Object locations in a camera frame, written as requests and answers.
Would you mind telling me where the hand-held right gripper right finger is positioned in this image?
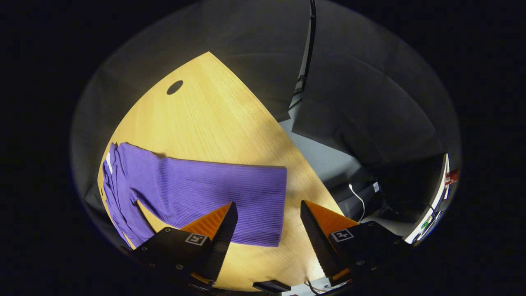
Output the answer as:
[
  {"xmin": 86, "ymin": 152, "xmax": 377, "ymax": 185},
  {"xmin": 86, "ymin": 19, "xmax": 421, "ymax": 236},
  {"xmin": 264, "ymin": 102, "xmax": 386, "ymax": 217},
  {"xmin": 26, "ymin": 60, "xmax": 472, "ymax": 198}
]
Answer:
[{"xmin": 300, "ymin": 200, "xmax": 413, "ymax": 287}]

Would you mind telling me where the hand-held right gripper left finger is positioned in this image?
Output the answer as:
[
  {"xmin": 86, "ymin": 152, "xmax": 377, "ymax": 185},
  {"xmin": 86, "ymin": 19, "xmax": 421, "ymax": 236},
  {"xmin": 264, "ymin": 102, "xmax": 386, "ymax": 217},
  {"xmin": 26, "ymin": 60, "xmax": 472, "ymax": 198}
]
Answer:
[{"xmin": 131, "ymin": 201, "xmax": 239, "ymax": 288}]

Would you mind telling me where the purple ribbed garment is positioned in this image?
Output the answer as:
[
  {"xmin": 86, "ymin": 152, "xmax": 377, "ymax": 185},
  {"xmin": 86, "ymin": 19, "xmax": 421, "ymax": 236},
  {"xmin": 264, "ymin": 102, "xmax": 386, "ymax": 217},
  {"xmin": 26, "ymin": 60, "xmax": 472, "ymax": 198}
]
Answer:
[{"xmin": 102, "ymin": 142, "xmax": 288, "ymax": 249}]

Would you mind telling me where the white cable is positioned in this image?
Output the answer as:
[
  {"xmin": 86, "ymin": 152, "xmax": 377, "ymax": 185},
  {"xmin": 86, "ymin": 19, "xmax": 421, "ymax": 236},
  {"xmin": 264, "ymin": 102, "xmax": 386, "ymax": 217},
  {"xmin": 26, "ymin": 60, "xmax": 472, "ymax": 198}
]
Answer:
[{"xmin": 348, "ymin": 183, "xmax": 366, "ymax": 222}]

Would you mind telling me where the black hanging cable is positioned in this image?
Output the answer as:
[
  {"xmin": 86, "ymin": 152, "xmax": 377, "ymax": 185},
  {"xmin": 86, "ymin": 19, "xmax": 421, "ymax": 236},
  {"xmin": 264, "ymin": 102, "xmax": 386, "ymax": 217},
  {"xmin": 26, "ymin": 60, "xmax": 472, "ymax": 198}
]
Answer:
[{"xmin": 293, "ymin": 0, "xmax": 317, "ymax": 108}]

